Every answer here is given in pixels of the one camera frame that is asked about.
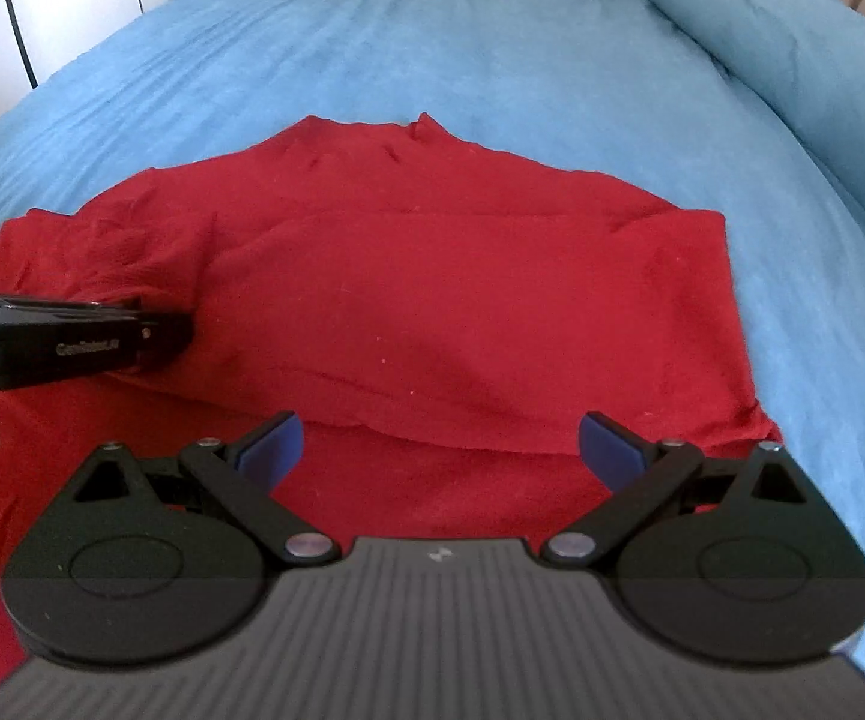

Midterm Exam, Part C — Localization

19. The black cable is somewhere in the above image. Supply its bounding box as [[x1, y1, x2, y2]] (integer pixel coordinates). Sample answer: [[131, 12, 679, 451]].
[[0, 0, 41, 89]]

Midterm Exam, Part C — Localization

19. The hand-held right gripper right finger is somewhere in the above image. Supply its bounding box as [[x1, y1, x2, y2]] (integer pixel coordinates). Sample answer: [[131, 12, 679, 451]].
[[539, 410, 810, 565]]

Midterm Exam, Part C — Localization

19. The blue bed sheet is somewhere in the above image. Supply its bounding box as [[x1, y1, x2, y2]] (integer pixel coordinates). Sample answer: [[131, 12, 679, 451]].
[[0, 0, 865, 695]]

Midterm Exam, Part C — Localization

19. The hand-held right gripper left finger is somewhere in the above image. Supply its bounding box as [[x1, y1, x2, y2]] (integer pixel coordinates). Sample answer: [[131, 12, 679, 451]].
[[70, 411, 341, 568]]

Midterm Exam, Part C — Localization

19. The blue bolster pillow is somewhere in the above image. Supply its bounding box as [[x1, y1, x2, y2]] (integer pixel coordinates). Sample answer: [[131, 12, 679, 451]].
[[637, 0, 865, 275]]

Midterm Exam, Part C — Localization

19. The red shirt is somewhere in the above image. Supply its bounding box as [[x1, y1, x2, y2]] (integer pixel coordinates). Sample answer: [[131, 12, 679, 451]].
[[0, 112, 783, 700]]

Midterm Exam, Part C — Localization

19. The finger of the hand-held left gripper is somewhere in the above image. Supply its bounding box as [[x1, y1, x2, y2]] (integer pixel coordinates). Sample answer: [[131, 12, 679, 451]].
[[138, 310, 195, 372]]

